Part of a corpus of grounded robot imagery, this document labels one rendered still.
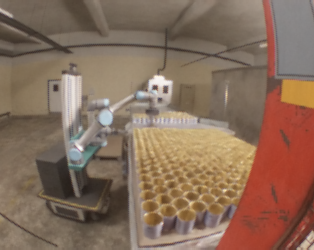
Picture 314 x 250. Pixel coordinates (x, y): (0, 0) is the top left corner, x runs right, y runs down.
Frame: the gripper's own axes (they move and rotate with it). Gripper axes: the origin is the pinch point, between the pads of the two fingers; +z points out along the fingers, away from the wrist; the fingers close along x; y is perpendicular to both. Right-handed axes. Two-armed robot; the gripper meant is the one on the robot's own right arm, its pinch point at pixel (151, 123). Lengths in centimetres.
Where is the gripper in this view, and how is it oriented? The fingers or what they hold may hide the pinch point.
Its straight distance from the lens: 147.4
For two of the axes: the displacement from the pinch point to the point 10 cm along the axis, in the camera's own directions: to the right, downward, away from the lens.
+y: -1.7, -2.1, 9.6
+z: -0.5, 9.8, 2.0
